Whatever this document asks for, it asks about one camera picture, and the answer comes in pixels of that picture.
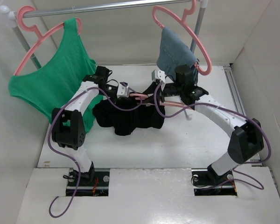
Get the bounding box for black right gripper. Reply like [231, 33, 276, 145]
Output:
[142, 81, 184, 105]

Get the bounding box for pink plastic hanger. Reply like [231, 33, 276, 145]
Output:
[129, 93, 186, 108]

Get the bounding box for black t shirt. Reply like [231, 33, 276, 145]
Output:
[92, 97, 164, 136]

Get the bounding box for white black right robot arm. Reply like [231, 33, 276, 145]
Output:
[152, 65, 266, 186]

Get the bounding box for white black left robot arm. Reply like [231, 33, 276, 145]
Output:
[51, 66, 118, 185]

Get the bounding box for pink hanger with jeans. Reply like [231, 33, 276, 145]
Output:
[152, 0, 212, 76]

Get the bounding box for pink hanger with green top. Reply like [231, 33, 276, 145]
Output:
[13, 5, 83, 76]

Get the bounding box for blue denim shorts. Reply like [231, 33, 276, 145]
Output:
[156, 27, 198, 81]

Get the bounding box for green tank top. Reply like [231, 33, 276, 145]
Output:
[8, 18, 97, 120]

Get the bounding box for metal clothes rack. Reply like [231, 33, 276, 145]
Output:
[0, 0, 210, 121]

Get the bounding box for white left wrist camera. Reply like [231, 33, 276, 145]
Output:
[117, 82, 130, 98]

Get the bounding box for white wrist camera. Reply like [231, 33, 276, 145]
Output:
[117, 82, 130, 98]
[151, 70, 166, 91]

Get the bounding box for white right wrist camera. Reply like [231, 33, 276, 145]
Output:
[151, 70, 166, 91]

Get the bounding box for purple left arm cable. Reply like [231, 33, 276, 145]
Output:
[48, 86, 145, 218]

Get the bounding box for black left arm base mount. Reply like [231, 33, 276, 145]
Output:
[63, 168, 110, 197]

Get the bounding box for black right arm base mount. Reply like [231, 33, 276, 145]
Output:
[190, 168, 238, 196]

